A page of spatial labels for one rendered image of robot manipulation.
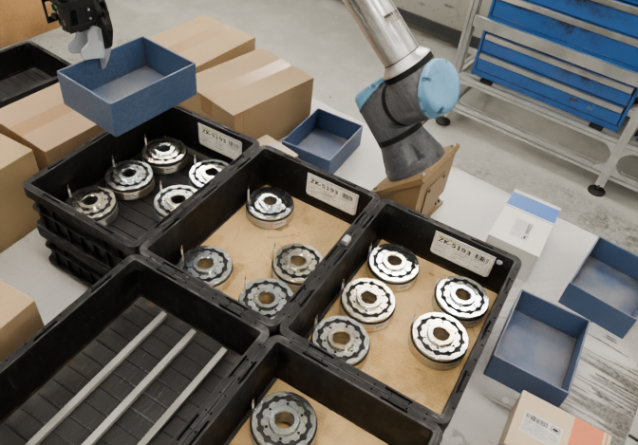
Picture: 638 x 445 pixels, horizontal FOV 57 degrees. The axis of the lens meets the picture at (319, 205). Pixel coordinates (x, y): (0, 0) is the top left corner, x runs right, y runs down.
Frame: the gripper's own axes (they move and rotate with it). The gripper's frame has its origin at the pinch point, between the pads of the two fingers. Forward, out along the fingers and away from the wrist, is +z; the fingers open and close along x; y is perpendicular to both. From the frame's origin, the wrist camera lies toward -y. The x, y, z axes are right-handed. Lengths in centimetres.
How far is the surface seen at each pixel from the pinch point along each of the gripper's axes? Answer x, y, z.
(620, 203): 83, -197, 119
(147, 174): 3.6, -2.3, 27.1
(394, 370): 72, 1, 35
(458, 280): 71, -22, 32
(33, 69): -114, -39, 56
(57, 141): -19.6, 4.4, 25.2
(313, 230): 40, -16, 33
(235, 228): 27.3, -5.3, 31.6
